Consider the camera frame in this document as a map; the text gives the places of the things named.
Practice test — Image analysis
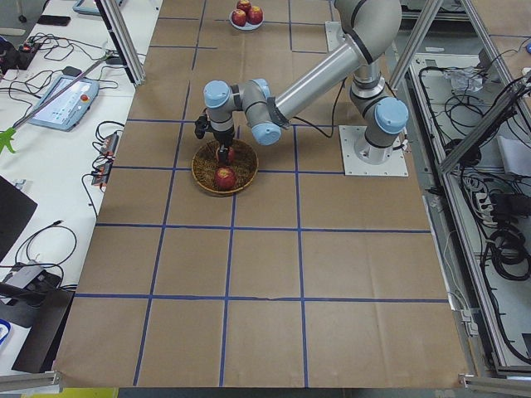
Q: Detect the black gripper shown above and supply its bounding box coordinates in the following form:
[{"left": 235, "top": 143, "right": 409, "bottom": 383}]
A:
[{"left": 213, "top": 128, "right": 235, "bottom": 165}]

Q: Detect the yellow-red apple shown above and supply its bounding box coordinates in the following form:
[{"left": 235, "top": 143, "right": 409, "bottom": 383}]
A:
[{"left": 215, "top": 147, "right": 235, "bottom": 165}]

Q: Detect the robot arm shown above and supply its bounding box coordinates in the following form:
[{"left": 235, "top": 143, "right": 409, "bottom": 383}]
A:
[{"left": 195, "top": 0, "right": 409, "bottom": 164}]

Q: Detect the woven wicker basket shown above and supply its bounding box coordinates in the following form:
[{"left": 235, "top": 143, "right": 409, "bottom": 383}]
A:
[{"left": 192, "top": 140, "right": 258, "bottom": 196}]

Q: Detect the dark red basket apple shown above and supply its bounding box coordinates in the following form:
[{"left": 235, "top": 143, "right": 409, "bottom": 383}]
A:
[{"left": 214, "top": 167, "right": 237, "bottom": 191}]

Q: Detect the light blue plate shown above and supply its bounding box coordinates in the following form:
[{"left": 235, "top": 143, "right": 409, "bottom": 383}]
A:
[{"left": 228, "top": 10, "right": 263, "bottom": 31}]

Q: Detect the plate apple near centre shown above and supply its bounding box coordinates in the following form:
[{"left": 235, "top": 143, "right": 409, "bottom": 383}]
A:
[{"left": 231, "top": 8, "right": 247, "bottom": 27}]

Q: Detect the plate apple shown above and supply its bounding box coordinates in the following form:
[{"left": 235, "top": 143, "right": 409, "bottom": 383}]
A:
[
  {"left": 231, "top": 8, "right": 247, "bottom": 27},
  {"left": 247, "top": 6, "right": 264, "bottom": 25},
  {"left": 236, "top": 0, "right": 252, "bottom": 12}
]

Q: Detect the plate apple front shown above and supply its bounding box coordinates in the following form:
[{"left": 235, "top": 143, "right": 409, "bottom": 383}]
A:
[{"left": 247, "top": 6, "right": 264, "bottom": 25}]

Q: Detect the plate apple far side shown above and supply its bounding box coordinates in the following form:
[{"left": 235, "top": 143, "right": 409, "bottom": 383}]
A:
[{"left": 236, "top": 0, "right": 252, "bottom": 12}]

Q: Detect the blue teach pendant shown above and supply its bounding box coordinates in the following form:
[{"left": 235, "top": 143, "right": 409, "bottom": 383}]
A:
[{"left": 29, "top": 75, "right": 100, "bottom": 131}]

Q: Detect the green-tipped grabber stick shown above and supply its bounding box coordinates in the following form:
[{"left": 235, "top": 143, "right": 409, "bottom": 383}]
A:
[{"left": 1, "top": 50, "right": 115, "bottom": 153}]

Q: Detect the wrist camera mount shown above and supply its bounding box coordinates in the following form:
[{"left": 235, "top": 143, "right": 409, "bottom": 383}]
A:
[{"left": 194, "top": 115, "right": 209, "bottom": 139}]

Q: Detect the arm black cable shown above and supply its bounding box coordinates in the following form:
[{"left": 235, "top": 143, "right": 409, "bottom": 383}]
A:
[{"left": 290, "top": 78, "right": 348, "bottom": 138}]

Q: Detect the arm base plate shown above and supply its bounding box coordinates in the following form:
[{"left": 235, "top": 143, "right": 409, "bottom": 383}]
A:
[{"left": 339, "top": 125, "right": 409, "bottom": 177}]

